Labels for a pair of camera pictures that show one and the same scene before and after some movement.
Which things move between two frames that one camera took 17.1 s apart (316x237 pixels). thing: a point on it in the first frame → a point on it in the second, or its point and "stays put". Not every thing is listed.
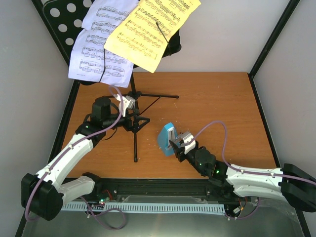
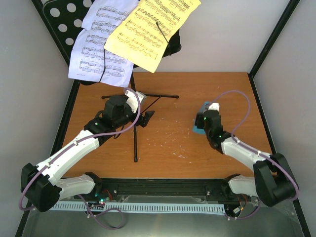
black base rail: (160, 189) stays put
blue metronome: (168, 133) → (197, 130)
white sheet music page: (90, 61) stays put
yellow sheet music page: (142, 34) stays put
